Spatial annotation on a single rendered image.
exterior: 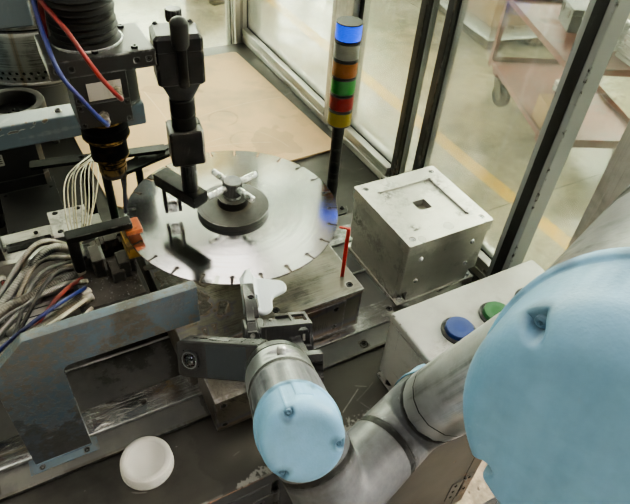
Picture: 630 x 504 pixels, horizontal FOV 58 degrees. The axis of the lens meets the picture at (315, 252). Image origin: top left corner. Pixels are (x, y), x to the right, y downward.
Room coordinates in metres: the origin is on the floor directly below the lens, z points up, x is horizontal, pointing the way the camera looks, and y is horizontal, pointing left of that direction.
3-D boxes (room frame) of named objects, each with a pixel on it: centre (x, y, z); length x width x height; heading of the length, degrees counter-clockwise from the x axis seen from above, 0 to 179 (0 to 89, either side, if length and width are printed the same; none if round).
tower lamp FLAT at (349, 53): (0.96, -0.02, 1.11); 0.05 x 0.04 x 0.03; 32
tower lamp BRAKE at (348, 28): (0.96, -0.02, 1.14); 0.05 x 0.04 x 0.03; 32
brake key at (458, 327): (0.54, -0.21, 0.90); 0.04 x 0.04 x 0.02
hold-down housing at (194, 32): (0.64, 0.18, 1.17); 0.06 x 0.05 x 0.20; 113
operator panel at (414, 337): (0.59, -0.26, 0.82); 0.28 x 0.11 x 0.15; 122
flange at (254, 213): (0.70, 0.13, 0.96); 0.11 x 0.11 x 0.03
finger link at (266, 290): (0.52, 0.06, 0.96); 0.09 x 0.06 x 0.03; 14
